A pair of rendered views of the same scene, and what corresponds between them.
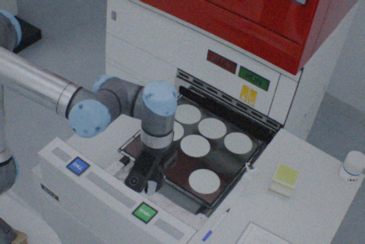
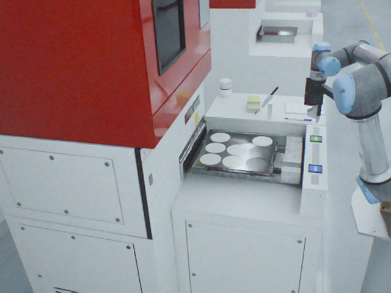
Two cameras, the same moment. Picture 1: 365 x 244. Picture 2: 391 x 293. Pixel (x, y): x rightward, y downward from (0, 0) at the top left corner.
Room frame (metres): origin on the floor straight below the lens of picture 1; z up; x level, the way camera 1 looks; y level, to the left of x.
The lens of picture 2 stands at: (1.62, 1.52, 1.87)
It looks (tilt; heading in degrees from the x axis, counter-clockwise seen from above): 30 degrees down; 259
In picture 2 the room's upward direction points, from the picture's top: 3 degrees counter-clockwise
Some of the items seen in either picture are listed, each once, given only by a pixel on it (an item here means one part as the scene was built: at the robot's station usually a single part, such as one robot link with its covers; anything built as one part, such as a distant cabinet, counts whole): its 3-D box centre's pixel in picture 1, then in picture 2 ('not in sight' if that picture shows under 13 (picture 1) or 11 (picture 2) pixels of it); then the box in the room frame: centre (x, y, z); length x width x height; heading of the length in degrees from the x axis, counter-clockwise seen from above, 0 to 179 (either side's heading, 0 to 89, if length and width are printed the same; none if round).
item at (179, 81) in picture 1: (223, 111); (194, 148); (1.30, -0.13, 0.89); 0.44 x 0.02 x 0.10; 62
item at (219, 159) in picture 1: (195, 146); (237, 150); (1.11, -0.05, 0.90); 0.34 x 0.34 x 0.01; 62
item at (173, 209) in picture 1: (151, 203); (292, 159); (0.87, 0.06, 0.87); 0.36 x 0.08 x 0.03; 62
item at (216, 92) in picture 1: (227, 98); (192, 136); (1.31, -0.14, 0.96); 0.44 x 0.01 x 0.02; 62
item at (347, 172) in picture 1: (352, 167); (225, 88); (1.01, -0.57, 1.01); 0.07 x 0.07 x 0.10
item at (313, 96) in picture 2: (156, 153); (314, 91); (0.78, 0.06, 1.20); 0.09 x 0.08 x 0.12; 152
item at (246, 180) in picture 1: (249, 177); (266, 105); (0.90, -0.21, 1.03); 0.06 x 0.04 x 0.13; 152
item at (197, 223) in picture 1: (196, 226); (295, 137); (0.79, -0.08, 0.89); 0.08 x 0.03 x 0.03; 152
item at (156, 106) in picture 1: (158, 107); (321, 56); (0.78, 0.06, 1.36); 0.09 x 0.08 x 0.11; 77
